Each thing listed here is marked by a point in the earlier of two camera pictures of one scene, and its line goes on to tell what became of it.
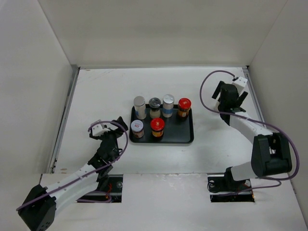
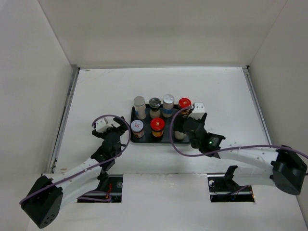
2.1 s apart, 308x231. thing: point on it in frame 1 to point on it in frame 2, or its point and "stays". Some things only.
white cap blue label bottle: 168,105 stays
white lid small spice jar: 137,128 stays
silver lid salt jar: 139,103 stays
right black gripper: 240,99 to 178,121
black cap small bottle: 216,106 to 179,135
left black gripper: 118,134 stays
